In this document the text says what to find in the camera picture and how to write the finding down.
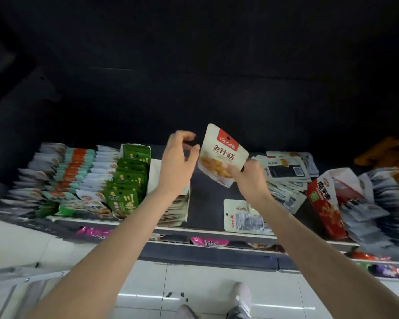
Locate person's right hand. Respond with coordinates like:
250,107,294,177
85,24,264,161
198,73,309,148
227,159,274,207

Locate white red-label snack packet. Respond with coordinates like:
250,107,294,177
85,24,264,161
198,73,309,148
198,123,249,189

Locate red orange snack packet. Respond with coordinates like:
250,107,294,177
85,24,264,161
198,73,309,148
350,250,392,262

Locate person's left hand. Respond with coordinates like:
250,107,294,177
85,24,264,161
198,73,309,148
156,130,200,196

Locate stack of cream packets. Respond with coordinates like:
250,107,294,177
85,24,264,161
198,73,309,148
147,159,191,227

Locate green white flat packet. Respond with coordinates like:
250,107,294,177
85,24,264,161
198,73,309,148
55,200,113,220

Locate pink snack packet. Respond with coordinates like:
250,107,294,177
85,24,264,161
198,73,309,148
190,237,229,248
76,226,112,240

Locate orange brown snack bags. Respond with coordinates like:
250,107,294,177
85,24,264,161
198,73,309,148
354,136,399,188

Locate grey metal cart frame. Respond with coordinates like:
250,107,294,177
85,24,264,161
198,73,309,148
0,266,70,319

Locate person's left forearm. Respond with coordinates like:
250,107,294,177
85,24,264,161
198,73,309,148
25,187,190,319

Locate brown snack packet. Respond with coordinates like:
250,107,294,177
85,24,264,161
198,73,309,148
248,242,287,255

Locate row of grey-white packets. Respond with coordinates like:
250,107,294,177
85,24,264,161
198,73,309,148
7,143,68,210

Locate pile of black-label white packets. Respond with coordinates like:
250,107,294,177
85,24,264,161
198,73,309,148
251,151,320,215

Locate person's right forearm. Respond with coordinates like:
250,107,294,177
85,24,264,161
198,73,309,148
249,196,399,319

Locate row of green packets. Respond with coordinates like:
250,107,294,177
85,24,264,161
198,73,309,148
104,144,152,220

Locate dark store shelf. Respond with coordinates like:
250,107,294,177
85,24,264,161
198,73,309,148
0,139,399,283

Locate row of silver grey packets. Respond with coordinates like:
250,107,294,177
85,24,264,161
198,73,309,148
329,167,399,258

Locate person's left shoe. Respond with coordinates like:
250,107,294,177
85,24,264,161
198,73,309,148
176,304,199,319

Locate person's shoe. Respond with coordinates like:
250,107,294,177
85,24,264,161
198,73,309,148
226,282,252,319
176,304,199,319

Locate flat white packet, clear window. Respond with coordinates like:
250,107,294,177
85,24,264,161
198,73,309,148
223,199,274,236

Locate row of teal orange packets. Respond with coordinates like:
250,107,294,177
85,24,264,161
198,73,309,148
43,148,97,203

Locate person's right shoe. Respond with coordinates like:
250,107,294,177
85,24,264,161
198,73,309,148
226,282,252,319

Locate purple snack packet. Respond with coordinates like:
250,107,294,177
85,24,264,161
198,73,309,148
368,264,399,279

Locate red snack bag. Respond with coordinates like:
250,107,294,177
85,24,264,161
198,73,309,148
306,179,348,240

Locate row of pale white packets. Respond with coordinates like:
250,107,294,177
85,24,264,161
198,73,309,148
76,145,121,204

